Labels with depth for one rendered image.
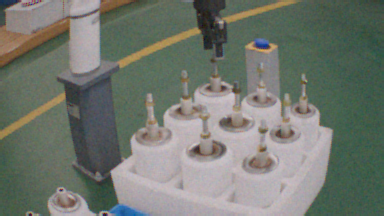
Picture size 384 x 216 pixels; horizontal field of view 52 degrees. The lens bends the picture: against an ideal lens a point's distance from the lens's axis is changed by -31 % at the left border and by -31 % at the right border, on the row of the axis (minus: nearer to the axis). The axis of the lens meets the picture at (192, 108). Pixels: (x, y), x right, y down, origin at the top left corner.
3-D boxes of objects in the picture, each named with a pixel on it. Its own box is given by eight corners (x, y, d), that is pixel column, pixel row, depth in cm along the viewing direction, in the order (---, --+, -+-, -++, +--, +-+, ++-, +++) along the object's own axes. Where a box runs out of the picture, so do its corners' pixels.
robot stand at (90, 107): (72, 166, 143) (55, 75, 130) (101, 149, 153) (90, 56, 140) (100, 186, 135) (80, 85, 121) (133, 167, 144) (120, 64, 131)
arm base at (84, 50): (66, 73, 130) (64, 18, 123) (88, 61, 137) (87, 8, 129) (82, 79, 125) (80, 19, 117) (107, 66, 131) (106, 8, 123)
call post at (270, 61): (246, 156, 146) (244, 48, 133) (257, 144, 152) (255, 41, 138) (267, 161, 143) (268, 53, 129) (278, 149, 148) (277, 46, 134)
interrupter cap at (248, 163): (255, 151, 101) (255, 148, 101) (285, 159, 97) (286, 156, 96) (233, 170, 96) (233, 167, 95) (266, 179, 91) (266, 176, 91)
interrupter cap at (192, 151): (225, 140, 106) (225, 137, 105) (228, 160, 99) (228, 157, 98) (184, 144, 105) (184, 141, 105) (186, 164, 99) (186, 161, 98)
